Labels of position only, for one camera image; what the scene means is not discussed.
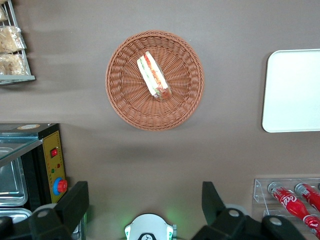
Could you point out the triangular sandwich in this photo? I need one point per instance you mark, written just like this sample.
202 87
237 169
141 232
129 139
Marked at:
152 75

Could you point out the brown round wicker basket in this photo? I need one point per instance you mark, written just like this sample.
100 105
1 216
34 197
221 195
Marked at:
125 100

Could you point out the red cola bottle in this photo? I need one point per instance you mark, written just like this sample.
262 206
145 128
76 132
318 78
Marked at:
310 195
287 200

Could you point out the black food warmer yellow panel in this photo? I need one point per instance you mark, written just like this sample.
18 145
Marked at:
50 150

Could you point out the white left robot arm base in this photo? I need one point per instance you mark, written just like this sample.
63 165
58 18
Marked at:
150 225

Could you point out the white plastic tray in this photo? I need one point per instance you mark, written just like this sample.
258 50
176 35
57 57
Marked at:
292 92

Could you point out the packaged bread in clear bag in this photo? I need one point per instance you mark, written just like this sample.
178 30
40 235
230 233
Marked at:
10 40
2 13
11 65

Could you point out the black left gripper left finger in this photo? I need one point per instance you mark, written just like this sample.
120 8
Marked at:
62 215

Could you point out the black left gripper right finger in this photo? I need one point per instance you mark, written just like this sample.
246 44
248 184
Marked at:
225 225

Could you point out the clear acrylic bottle holder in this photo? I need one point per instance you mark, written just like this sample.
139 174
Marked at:
260 190

